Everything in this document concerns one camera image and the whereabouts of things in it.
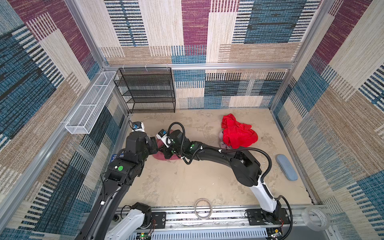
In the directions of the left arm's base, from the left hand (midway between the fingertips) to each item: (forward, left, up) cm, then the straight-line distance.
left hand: (150, 136), depth 70 cm
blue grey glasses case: (-5, -74, -26) cm, 78 cm away
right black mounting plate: (-29, -49, -27) cm, 63 cm away
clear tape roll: (-30, -81, -25) cm, 90 cm away
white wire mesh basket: (+8, +31, +4) cm, 33 cm away
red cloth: (+14, -47, -19) cm, 53 cm away
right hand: (+3, -1, -17) cm, 18 cm away
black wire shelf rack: (+49, +12, -10) cm, 51 cm away
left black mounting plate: (-29, -3, -29) cm, 41 cm away
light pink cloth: (+11, -39, -25) cm, 48 cm away
